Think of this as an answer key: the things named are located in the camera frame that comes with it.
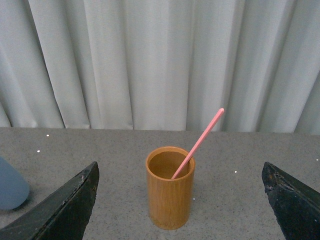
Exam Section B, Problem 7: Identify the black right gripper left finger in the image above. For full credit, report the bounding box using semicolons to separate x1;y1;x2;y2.
0;161;100;240

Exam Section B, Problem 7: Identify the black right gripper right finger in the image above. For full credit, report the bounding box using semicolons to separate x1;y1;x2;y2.
261;162;320;240

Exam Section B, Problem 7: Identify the blue plastic cup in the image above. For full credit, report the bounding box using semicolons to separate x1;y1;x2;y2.
0;157;30;210

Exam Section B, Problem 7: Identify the pink chopstick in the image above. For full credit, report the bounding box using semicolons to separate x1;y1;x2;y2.
171;108;225;180

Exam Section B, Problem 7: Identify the bamboo chopstick holder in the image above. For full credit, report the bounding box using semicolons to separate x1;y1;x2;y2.
145;146;196;230

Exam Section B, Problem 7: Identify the grey curtain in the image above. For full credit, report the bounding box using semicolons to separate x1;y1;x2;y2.
0;0;320;135

